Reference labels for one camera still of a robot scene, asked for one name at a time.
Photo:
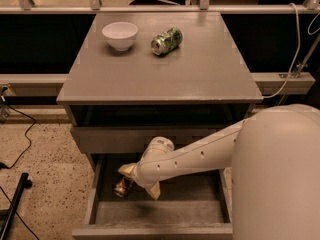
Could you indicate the metal window rail frame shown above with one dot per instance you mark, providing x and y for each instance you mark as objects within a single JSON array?
[{"x": 156, "y": 4}]

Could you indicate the white ceramic bowl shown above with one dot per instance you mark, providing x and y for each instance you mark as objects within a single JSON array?
[{"x": 120, "y": 35}]

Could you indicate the open grey middle drawer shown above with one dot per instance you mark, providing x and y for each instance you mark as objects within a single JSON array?
[{"x": 192, "y": 207}]

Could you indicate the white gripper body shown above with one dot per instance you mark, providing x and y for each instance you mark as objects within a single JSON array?
[{"x": 139, "y": 175}]

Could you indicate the closed grey top drawer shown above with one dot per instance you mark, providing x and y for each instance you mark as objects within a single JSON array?
[{"x": 109, "y": 140}]

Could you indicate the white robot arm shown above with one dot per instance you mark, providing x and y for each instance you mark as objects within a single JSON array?
[{"x": 275, "y": 161}]

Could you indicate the black stand leg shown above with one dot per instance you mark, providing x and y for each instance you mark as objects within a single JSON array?
[{"x": 7, "y": 215}]

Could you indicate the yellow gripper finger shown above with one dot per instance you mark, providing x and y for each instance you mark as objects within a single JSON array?
[
  {"x": 126, "y": 169},
  {"x": 154, "y": 190}
]

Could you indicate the grey wooden drawer cabinet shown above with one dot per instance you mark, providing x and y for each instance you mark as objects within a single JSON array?
[{"x": 204, "y": 82}]

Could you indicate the green soda can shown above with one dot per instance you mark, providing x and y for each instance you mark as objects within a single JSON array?
[{"x": 166, "y": 42}]

